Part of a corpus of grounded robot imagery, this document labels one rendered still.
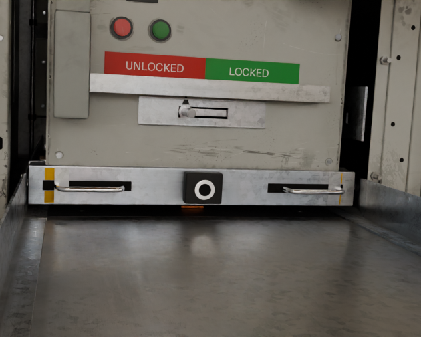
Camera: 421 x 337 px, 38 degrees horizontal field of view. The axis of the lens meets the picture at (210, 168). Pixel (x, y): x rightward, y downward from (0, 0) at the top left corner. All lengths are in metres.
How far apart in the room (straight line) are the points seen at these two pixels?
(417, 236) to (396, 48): 0.32
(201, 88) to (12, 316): 0.52
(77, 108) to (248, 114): 0.30
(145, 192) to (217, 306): 0.42
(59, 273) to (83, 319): 0.14
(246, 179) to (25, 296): 0.51
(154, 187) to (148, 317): 0.45
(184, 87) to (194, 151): 0.11
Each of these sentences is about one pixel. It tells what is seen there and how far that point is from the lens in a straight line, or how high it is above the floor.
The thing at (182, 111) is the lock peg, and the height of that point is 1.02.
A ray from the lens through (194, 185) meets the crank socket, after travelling 0.98.
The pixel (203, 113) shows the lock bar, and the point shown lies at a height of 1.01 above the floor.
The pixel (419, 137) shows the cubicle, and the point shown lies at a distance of 1.11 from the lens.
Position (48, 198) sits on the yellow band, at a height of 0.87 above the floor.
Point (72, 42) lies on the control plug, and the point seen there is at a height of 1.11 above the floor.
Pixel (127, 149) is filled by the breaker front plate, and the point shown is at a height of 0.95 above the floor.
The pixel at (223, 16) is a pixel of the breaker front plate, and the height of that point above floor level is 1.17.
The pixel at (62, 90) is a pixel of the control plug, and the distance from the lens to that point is 0.87.
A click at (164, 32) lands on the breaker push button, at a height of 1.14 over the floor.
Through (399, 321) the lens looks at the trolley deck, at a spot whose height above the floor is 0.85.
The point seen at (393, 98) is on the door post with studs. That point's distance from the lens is 1.08.
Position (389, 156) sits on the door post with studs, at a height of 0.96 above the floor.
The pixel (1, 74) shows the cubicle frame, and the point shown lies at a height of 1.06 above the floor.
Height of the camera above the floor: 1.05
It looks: 7 degrees down
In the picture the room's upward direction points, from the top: 3 degrees clockwise
